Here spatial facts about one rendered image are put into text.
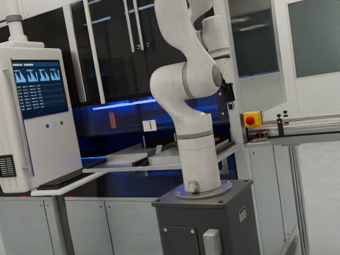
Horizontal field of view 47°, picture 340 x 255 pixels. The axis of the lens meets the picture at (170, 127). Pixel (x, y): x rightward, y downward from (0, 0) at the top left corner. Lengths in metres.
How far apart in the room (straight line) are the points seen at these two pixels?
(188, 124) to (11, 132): 1.14
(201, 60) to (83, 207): 1.70
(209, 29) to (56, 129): 1.16
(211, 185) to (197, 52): 0.41
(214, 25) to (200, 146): 0.53
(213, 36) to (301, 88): 5.08
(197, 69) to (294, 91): 5.45
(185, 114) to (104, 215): 1.46
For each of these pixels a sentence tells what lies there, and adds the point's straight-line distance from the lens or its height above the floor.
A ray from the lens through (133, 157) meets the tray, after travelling 1.97.
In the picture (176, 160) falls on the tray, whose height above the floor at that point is 0.90.
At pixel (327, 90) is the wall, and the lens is 6.50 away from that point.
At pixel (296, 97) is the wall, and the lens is 6.59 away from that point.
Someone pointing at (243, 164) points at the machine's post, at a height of 0.77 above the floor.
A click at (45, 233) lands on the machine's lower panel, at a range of 3.01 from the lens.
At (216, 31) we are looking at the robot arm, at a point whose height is 1.39.
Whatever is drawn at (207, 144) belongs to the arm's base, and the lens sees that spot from 1.22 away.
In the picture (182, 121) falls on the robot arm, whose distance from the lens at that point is 1.21.
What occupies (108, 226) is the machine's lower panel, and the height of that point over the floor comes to 0.41.
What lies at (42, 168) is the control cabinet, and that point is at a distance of 2.23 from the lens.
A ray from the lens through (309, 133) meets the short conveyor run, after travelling 2.00.
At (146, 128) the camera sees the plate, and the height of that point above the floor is 1.01.
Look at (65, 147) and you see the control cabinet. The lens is 2.38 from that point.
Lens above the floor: 1.21
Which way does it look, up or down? 6 degrees down
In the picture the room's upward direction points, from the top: 9 degrees counter-clockwise
